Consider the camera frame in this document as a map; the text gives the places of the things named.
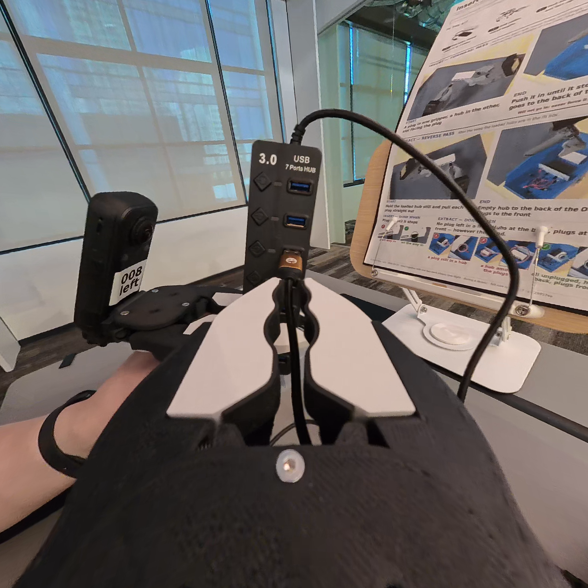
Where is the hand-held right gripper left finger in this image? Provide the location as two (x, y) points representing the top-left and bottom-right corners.
(166, 277), (281, 445)

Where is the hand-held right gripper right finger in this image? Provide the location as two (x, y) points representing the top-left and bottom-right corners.
(300, 277), (417, 445)

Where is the orange plug usb cable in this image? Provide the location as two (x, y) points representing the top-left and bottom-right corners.
(277, 247), (314, 446)

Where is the black multi-port usb hub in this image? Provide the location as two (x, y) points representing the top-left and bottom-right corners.
(243, 140), (322, 368)

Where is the black hub usb cable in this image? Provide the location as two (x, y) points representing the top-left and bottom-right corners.
(289, 109), (521, 404)

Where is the person's left forearm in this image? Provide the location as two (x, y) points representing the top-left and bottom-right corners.
(0, 416), (76, 529)

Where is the person's left hand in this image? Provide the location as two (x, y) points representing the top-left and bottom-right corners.
(54, 355), (160, 461)

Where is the black desk mat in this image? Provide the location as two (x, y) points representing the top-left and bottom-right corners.
(342, 294), (405, 324)

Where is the white metal document stand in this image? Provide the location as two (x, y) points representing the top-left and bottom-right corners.
(369, 216), (546, 394)

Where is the large window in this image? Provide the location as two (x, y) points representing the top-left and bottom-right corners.
(0, 0), (285, 253)

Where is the black wristband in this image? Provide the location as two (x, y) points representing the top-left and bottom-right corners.
(38, 390), (98, 479)

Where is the printed instruction sheet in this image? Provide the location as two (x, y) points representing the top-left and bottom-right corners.
(364, 0), (588, 314)

